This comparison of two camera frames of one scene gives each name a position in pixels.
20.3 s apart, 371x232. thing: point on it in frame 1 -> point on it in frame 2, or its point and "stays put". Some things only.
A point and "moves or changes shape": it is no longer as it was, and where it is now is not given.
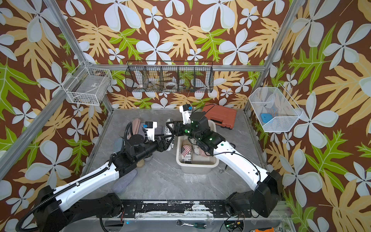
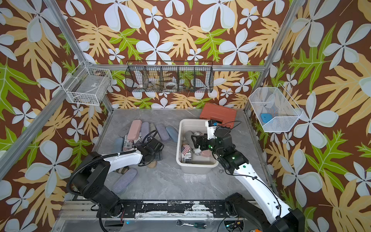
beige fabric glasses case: (140, 163) moves or changes shape
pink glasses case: (135, 124) stays put
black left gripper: (163, 145) -> (159, 156)
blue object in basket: (265, 117) stays put
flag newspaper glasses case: (169, 137) moves or changes shape
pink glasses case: (204, 153) stays put
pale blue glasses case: (118, 144) stays put
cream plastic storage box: (192, 159) stays put
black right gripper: (179, 126) -> (206, 140)
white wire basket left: (89, 85) stays put
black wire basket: (169, 76) stays put
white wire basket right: (276, 110) stays put
